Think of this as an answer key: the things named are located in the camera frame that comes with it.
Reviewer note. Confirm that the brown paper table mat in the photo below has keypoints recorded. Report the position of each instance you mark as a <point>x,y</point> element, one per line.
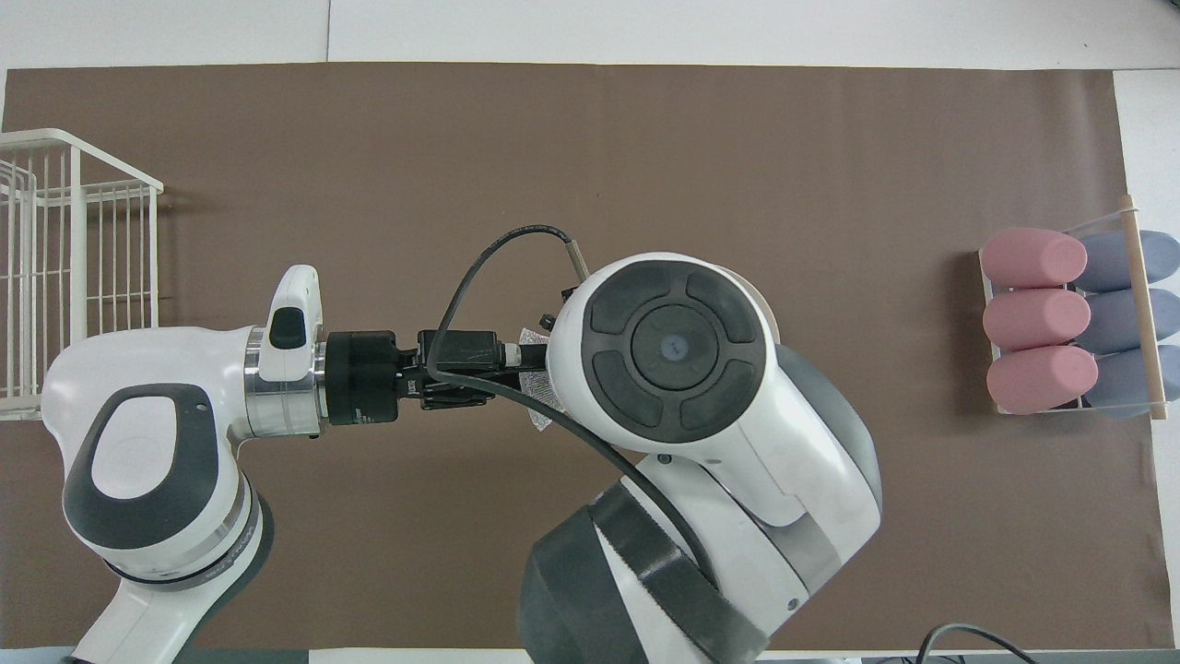
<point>369,184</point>

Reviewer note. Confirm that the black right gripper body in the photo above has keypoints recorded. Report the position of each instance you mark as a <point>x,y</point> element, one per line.
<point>559,309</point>

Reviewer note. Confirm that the white cup holder rack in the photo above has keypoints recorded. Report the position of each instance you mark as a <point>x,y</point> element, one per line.
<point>1139,295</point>

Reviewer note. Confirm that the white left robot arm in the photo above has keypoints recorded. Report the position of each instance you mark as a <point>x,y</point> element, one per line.
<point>147,461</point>

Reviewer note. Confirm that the blue plastic cup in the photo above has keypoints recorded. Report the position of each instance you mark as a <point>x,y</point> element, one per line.
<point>1120,380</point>
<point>1111,260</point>
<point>1115,323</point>

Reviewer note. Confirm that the cream round plate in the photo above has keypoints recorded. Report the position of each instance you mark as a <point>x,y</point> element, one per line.
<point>758,293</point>

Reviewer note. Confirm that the clear plastic item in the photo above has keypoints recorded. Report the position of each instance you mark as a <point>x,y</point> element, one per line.
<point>537,410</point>

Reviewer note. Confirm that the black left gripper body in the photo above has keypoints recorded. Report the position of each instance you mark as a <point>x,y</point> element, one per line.
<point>364,378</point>

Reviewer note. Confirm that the pink plastic cup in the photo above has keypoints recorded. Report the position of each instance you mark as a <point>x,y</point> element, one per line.
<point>1034,319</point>
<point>1032,258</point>
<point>1042,380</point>

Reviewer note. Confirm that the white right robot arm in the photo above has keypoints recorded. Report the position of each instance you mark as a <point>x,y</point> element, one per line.
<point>673,350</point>

